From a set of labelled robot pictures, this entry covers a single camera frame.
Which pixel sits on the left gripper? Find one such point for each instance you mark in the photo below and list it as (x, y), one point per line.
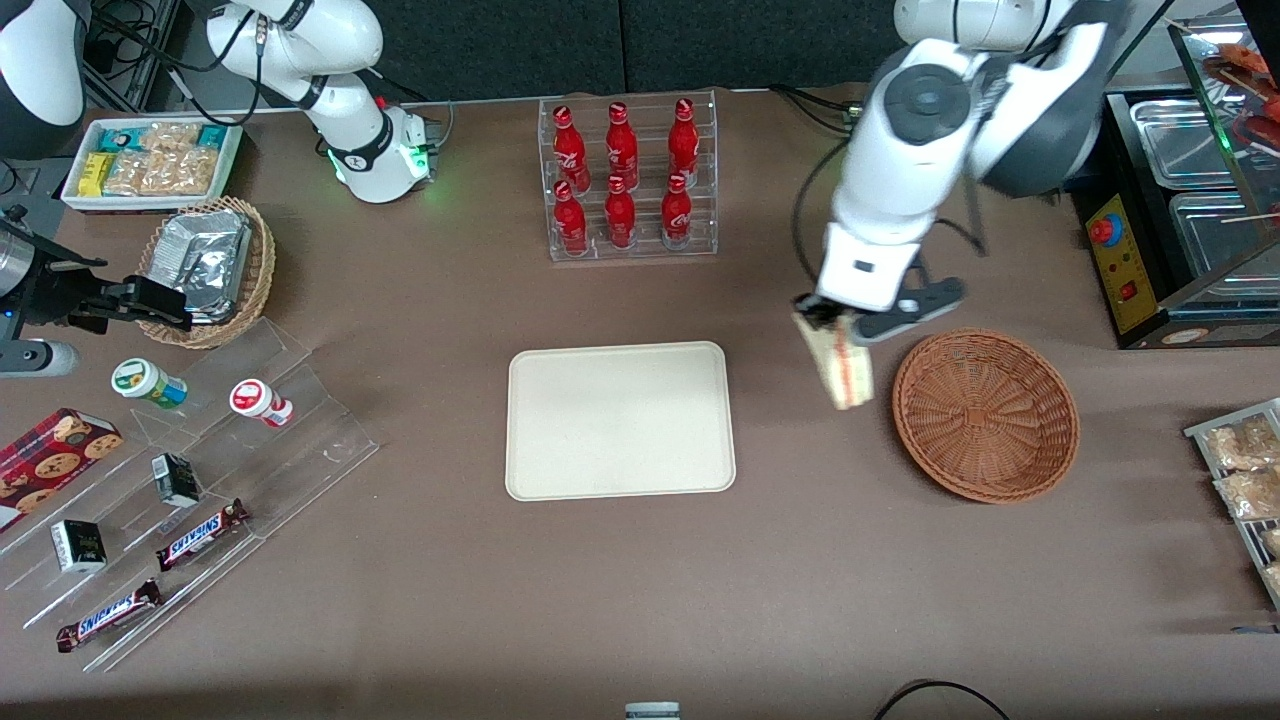
(822, 313)

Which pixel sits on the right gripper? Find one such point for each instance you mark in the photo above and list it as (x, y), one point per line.
(48, 291)

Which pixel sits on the triangular sandwich with red filling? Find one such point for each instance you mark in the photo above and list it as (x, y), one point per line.
(845, 375)

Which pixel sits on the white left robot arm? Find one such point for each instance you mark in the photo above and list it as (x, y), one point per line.
(900, 170)

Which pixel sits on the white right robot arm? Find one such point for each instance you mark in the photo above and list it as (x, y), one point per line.
(350, 150)

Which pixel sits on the white snack tray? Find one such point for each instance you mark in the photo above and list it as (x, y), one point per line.
(70, 195)

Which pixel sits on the light wicker basket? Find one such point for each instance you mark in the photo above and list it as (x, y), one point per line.
(258, 270)

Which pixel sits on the round brown wicker basket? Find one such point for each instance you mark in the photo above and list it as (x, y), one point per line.
(985, 415)

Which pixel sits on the cream rectangular serving tray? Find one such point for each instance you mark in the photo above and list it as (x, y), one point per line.
(620, 420)

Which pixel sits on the green lid yogurt cup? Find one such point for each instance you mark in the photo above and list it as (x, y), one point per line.
(145, 382)

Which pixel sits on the silver foil pack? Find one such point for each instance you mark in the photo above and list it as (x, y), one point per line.
(200, 260)

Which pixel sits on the clear bag of crackers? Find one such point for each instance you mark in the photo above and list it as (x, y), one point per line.
(170, 137)
(200, 170)
(125, 174)
(163, 174)

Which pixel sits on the yellow snack packet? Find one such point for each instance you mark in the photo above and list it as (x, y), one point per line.
(95, 174)

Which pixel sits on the teal snack packet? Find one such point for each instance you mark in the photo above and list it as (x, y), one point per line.
(212, 136)
(116, 138)

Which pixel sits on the red cookie box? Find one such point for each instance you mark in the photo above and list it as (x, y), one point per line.
(55, 460)

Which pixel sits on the red lid yogurt cup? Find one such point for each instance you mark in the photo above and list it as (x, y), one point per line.
(255, 400)

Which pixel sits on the red cola bottle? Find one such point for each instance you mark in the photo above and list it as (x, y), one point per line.
(569, 150)
(684, 142)
(620, 220)
(570, 225)
(677, 215)
(622, 148)

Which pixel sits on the small black carton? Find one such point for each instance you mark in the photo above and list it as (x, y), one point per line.
(176, 480)
(78, 546)

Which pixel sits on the clear acrylic bottle rack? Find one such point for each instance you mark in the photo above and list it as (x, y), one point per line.
(645, 250)

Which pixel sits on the clear acrylic stepped stand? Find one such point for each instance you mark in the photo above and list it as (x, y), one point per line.
(300, 450)

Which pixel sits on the snickers chocolate bar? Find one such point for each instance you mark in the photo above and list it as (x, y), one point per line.
(200, 536)
(108, 616)

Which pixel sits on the black food warmer cabinet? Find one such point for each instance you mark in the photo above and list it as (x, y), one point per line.
(1130, 290)

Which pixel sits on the steel food pan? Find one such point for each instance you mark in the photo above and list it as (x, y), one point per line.
(1185, 140)
(1225, 235)

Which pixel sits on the small grey object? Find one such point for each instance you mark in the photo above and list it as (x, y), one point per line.
(652, 711)

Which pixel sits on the clear bag of pastries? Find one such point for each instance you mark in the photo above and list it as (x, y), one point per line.
(1274, 580)
(1240, 445)
(1250, 494)
(1272, 542)

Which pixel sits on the orange fried food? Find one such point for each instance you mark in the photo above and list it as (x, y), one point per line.
(1255, 100)

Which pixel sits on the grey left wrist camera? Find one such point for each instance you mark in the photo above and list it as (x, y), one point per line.
(915, 305)

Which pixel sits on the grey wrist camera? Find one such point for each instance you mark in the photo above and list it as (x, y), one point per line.
(915, 305)
(35, 358)

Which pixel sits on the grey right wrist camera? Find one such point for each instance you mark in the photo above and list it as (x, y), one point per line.
(35, 358)

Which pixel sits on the dark metal frame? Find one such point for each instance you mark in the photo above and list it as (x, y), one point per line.
(150, 50)

